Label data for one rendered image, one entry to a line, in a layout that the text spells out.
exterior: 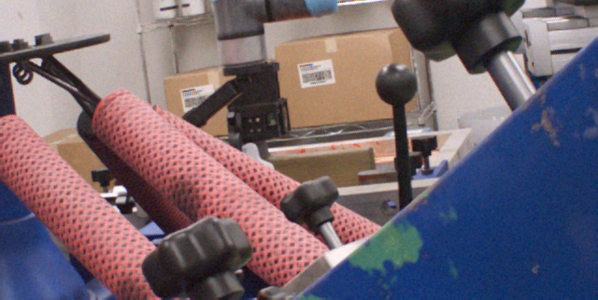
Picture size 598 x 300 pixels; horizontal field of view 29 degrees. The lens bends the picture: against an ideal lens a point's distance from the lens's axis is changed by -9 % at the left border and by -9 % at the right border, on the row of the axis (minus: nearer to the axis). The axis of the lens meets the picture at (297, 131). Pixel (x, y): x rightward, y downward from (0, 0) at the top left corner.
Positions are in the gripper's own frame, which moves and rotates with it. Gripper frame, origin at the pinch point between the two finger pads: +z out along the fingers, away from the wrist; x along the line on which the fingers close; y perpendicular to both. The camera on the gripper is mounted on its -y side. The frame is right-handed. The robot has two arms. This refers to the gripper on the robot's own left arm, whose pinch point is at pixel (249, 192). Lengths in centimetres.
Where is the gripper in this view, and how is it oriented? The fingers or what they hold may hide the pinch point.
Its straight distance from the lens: 195.1
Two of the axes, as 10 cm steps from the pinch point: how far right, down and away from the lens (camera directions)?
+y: 9.6, -1.0, -2.6
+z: 1.3, 9.8, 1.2
